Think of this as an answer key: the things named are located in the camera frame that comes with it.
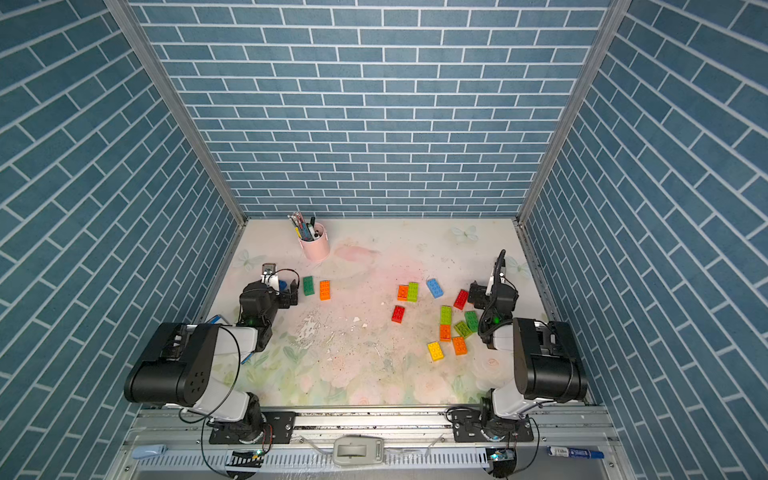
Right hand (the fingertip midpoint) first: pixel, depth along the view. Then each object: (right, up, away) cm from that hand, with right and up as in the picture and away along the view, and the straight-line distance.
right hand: (494, 285), depth 95 cm
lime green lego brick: (-26, -3, +4) cm, 26 cm away
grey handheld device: (-40, -36, -25) cm, 59 cm away
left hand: (-67, +2, -1) cm, 67 cm away
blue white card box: (-88, -10, -3) cm, 89 cm away
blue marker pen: (+11, -36, -25) cm, 45 cm away
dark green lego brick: (-61, -1, +4) cm, 61 cm away
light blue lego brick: (-19, -1, +4) cm, 19 cm away
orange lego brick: (-55, -2, +4) cm, 56 cm away
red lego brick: (-10, -5, +1) cm, 12 cm away
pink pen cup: (-60, +11, +10) cm, 62 cm away
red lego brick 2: (-31, -9, -1) cm, 32 cm away
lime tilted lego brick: (-11, -13, -5) cm, 18 cm away
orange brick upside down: (-30, -3, +4) cm, 30 cm away
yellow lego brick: (-20, -18, -10) cm, 29 cm away
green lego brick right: (-8, -10, -4) cm, 14 cm away
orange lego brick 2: (-17, -14, -5) cm, 22 cm away
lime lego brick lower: (-16, -9, -3) cm, 19 cm away
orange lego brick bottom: (-13, -17, -8) cm, 23 cm away
